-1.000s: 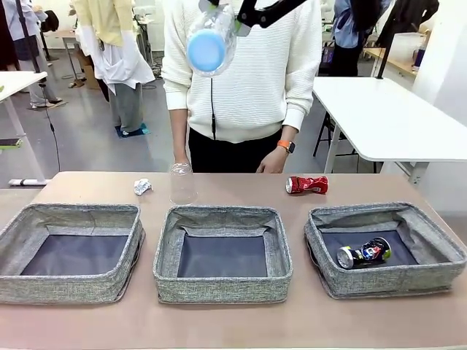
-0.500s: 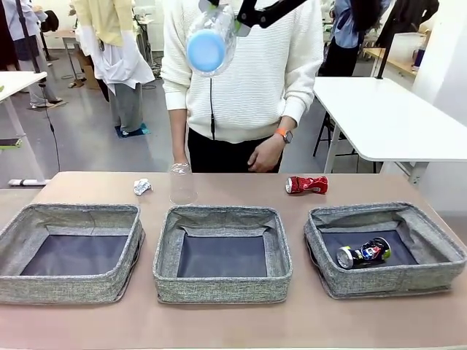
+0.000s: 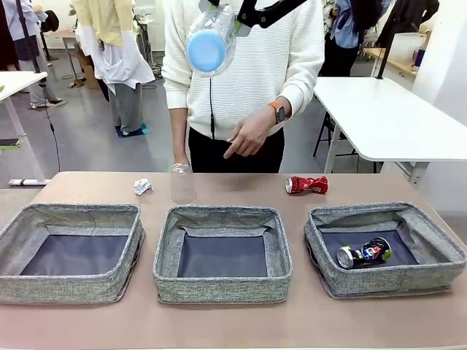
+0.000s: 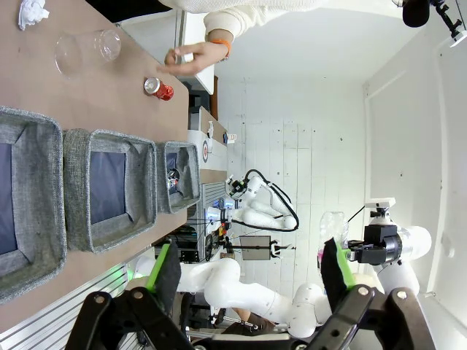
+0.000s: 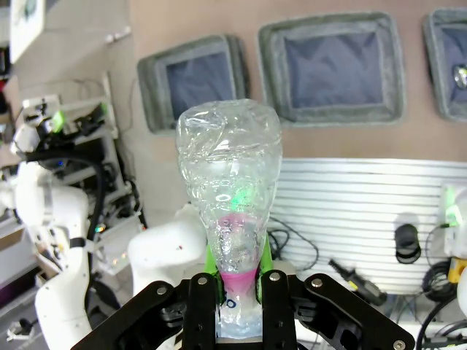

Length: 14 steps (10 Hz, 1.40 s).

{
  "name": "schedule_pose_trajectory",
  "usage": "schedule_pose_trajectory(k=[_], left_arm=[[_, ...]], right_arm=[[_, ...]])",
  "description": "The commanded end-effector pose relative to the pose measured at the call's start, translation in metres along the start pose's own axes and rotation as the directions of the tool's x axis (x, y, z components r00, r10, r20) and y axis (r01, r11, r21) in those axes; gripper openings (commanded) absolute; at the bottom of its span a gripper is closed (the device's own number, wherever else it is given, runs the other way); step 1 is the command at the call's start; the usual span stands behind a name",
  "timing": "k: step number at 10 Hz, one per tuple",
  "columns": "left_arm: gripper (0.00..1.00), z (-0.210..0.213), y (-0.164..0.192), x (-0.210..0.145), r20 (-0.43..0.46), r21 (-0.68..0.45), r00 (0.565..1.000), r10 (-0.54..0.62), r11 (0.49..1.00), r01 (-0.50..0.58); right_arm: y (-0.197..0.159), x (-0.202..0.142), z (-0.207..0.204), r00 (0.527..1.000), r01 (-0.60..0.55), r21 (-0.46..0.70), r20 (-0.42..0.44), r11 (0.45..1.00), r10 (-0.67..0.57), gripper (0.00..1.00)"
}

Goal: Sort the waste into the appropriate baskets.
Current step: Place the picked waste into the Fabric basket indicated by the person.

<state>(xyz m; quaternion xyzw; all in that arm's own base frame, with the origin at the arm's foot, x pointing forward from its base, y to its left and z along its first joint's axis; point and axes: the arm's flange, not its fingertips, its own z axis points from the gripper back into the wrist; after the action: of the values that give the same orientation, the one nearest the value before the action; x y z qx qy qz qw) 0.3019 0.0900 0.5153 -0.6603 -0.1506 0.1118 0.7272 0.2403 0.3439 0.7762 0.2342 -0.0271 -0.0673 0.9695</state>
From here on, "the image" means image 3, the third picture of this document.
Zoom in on clear bottle with pink label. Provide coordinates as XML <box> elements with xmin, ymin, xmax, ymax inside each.
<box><xmin>185</xmin><ymin>3</ymin><xmax>240</xmax><ymax>78</ymax></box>

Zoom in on silver foil ball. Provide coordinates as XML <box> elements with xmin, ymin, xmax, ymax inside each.
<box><xmin>133</xmin><ymin>177</ymin><xmax>154</xmax><ymax>198</ymax></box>

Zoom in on clear plastic cup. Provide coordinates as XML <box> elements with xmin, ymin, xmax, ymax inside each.
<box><xmin>169</xmin><ymin>162</ymin><xmax>199</xmax><ymax>206</ymax></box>

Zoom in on crushed red can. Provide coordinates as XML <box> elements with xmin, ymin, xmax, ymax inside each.
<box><xmin>284</xmin><ymin>176</ymin><xmax>329</xmax><ymax>197</ymax></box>

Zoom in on crushed blue can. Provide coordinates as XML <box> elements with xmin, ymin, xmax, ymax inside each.
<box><xmin>336</xmin><ymin>236</ymin><xmax>393</xmax><ymax>270</ymax></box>

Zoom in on person's right forearm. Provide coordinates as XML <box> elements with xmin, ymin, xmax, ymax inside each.
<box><xmin>169</xmin><ymin>106</ymin><xmax>191</xmax><ymax>161</ymax></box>

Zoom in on person's left hand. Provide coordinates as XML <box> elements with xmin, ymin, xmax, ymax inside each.
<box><xmin>223</xmin><ymin>105</ymin><xmax>282</xmax><ymax>160</ymax></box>

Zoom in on person's right hand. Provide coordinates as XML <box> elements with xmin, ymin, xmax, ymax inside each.
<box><xmin>172</xmin><ymin>152</ymin><xmax>193</xmax><ymax>173</ymax></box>

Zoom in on small white table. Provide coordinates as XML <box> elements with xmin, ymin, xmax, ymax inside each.
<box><xmin>0</xmin><ymin>70</ymin><xmax>51</xmax><ymax>187</ymax></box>

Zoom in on black pole on small table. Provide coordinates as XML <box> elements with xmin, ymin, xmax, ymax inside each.
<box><xmin>14</xmin><ymin>0</ymin><xmax>43</xmax><ymax>74</ymax></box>

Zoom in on person in pale blue shirt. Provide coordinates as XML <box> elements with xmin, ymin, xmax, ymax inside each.
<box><xmin>0</xmin><ymin>0</ymin><xmax>69</xmax><ymax>109</ymax></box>

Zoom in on person's white knit sweater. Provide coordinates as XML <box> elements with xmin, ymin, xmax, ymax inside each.
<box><xmin>161</xmin><ymin>0</ymin><xmax>325</xmax><ymax>141</ymax></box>

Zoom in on person in blue tied shirt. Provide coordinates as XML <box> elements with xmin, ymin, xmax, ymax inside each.
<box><xmin>323</xmin><ymin>0</ymin><xmax>384</xmax><ymax>77</ymax></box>

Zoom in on brown cardboard box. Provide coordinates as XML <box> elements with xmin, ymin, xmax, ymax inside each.
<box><xmin>71</xmin><ymin>47</ymin><xmax>102</xmax><ymax>91</ymax></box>

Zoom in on orange wrist watch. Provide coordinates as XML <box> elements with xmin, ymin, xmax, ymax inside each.
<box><xmin>269</xmin><ymin>101</ymin><xmax>292</xmax><ymax>123</ymax></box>

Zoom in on person in yellow sweater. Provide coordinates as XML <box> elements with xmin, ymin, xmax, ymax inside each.
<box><xmin>71</xmin><ymin>0</ymin><xmax>157</xmax><ymax>138</ymax></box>

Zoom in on black pole on large table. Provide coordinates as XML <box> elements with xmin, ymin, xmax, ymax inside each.
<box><xmin>375</xmin><ymin>31</ymin><xmax>398</xmax><ymax>80</ymax></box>

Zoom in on person in black coat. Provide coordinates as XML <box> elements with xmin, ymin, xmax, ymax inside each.
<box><xmin>375</xmin><ymin>0</ymin><xmax>441</xmax><ymax>48</ymax></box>

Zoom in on person's black trousers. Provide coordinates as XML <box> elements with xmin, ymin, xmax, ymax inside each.
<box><xmin>188</xmin><ymin>125</ymin><xmax>285</xmax><ymax>174</ymax></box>

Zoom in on clear plastic storage box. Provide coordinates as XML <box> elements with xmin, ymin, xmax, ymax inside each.
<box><xmin>390</xmin><ymin>32</ymin><xmax>428</xmax><ymax>72</ymax></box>

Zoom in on grey fabric basket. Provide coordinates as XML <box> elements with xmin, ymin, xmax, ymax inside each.
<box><xmin>0</xmin><ymin>203</ymin><xmax>146</xmax><ymax>306</ymax></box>
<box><xmin>304</xmin><ymin>201</ymin><xmax>467</xmax><ymax>300</ymax></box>
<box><xmin>152</xmin><ymin>205</ymin><xmax>294</xmax><ymax>305</ymax></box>

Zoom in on thin black hanging cable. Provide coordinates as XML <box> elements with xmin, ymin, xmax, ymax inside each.
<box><xmin>39</xmin><ymin>82</ymin><xmax>62</xmax><ymax>172</ymax></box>

